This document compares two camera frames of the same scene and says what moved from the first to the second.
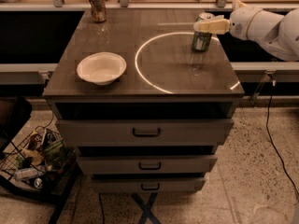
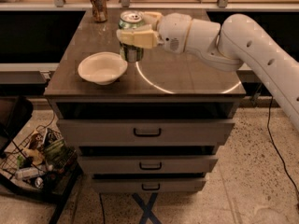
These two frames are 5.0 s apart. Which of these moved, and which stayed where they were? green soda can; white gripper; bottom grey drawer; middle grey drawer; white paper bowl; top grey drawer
Moved: green soda can; white gripper
Stayed: middle grey drawer; top grey drawer; white paper bowl; bottom grey drawer
